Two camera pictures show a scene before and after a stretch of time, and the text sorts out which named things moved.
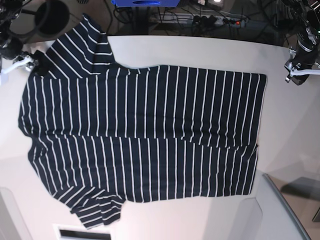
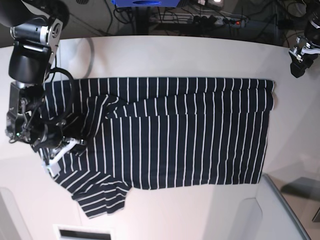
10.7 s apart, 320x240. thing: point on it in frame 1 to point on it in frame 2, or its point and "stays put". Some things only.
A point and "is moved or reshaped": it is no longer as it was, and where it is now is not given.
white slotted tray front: x=74 y=232 stays put
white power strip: x=194 y=18 stays put
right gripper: x=300 y=79 to x=300 y=61
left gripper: x=39 y=63 to x=44 y=136
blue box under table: x=127 y=3 stays put
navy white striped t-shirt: x=104 y=134 is moved or reshaped
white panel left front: x=12 y=226 stays put
